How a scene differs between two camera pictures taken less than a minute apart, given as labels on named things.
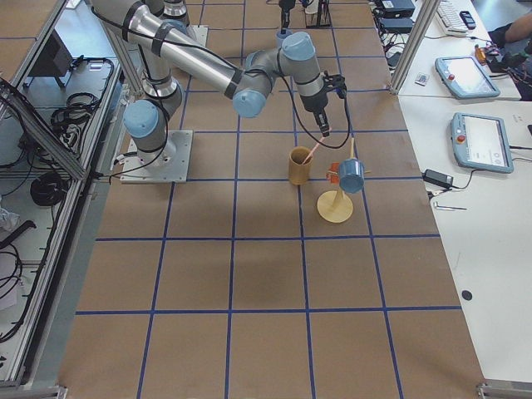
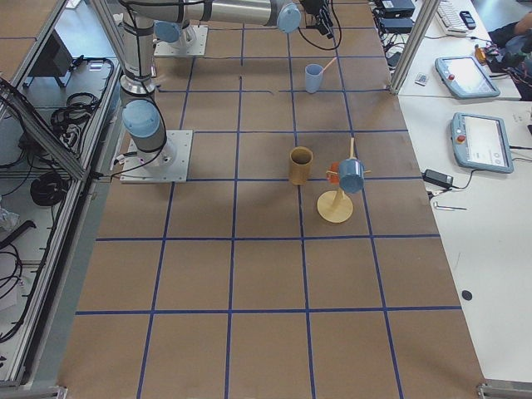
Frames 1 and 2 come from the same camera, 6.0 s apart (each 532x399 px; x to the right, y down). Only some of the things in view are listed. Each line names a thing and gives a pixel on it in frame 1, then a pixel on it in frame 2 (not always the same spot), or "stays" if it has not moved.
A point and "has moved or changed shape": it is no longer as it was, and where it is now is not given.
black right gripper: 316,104 → 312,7
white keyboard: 450,19 stays
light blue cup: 281,36 has moved or changed shape
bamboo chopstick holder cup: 298,171 stays
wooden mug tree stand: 332,206 stays
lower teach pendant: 481,141 stays
